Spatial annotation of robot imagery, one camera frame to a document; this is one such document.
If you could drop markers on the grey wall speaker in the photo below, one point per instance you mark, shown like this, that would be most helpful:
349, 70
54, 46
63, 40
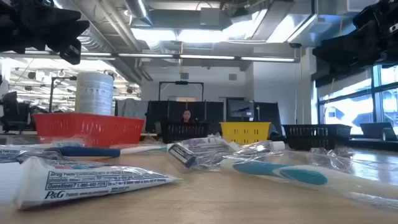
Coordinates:
232, 76
184, 76

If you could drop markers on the black office chair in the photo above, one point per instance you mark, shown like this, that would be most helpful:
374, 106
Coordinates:
14, 113

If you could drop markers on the teal white toothbrush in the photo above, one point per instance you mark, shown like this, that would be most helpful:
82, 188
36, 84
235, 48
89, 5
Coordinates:
298, 175

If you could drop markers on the dark wall monitor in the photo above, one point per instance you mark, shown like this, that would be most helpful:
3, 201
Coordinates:
239, 110

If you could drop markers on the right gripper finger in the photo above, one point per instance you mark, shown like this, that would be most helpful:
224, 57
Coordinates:
351, 65
348, 49

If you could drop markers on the black stand frame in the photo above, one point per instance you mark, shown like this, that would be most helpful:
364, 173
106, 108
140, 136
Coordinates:
181, 82

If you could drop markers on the white Crest toothpaste tube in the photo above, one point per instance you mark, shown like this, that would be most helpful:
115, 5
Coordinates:
93, 183

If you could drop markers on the black plastic basket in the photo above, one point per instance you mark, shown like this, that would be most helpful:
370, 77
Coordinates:
183, 133
314, 137

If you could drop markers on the grey hanging cloth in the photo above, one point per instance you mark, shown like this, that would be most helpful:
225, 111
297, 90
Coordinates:
132, 109

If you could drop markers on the small black ceiling camera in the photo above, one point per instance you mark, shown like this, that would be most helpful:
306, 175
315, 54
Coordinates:
295, 45

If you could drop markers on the white wipes canister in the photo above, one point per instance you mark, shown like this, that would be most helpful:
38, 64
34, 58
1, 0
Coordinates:
93, 93

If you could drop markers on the person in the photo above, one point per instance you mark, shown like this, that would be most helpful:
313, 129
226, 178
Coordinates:
186, 115

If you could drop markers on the red plastic basket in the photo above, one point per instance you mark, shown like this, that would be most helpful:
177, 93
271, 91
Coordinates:
87, 129

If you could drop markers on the black partition screen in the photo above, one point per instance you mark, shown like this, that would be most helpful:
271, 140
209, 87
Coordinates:
267, 115
168, 112

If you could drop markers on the long light bar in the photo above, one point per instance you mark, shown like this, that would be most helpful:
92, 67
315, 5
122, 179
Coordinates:
205, 57

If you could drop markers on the black aluminium table frame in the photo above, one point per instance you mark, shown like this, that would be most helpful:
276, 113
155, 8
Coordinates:
373, 144

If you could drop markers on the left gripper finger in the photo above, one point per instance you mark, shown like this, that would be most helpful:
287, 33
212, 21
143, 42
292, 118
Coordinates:
71, 55
66, 29

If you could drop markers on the yellow plastic basket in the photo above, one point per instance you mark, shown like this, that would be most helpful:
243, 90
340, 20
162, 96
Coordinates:
245, 132

